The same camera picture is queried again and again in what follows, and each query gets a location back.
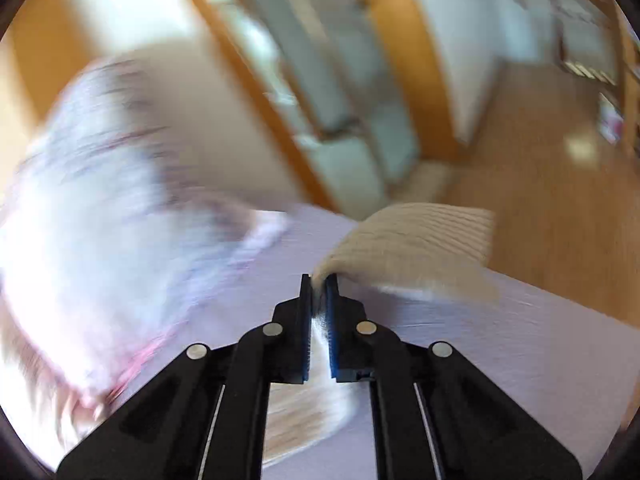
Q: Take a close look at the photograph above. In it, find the lavender bed sheet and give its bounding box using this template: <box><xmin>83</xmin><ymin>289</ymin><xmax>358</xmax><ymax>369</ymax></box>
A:
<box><xmin>114</xmin><ymin>204</ymin><xmax>637</xmax><ymax>480</ymax></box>

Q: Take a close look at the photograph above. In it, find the beige cable knit sweater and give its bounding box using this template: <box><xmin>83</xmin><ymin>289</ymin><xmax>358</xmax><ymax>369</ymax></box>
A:
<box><xmin>262</xmin><ymin>203</ymin><xmax>498</xmax><ymax>467</ymax></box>

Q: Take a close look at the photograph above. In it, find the pink floral pillow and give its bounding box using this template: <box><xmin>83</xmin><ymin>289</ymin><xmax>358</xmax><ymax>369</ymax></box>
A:
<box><xmin>1</xmin><ymin>58</ymin><xmax>288</xmax><ymax>448</ymax></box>

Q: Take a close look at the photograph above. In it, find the wooden framed glass door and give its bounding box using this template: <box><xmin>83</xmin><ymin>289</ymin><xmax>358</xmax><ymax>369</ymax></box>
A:
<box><xmin>192</xmin><ymin>0</ymin><xmax>462</xmax><ymax>218</ymax></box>

